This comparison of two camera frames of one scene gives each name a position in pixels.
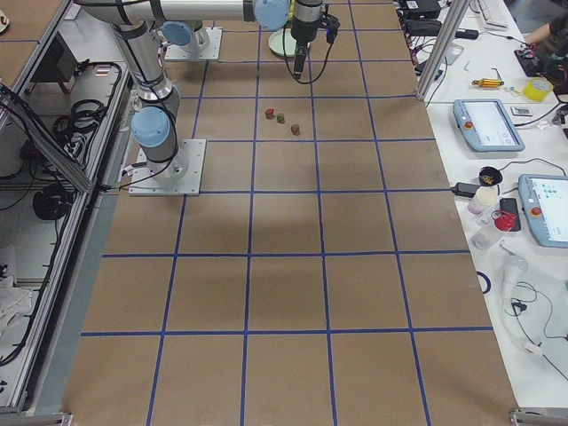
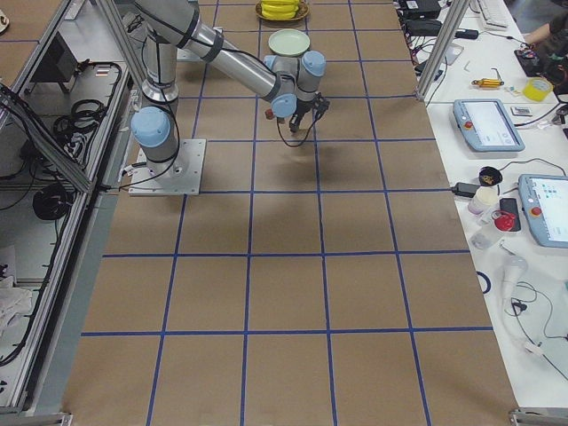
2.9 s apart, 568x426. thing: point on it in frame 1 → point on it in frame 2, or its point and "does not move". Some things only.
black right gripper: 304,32 → 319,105
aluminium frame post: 443,49 does not move
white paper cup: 485,201 does not move
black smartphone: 510,204 does not move
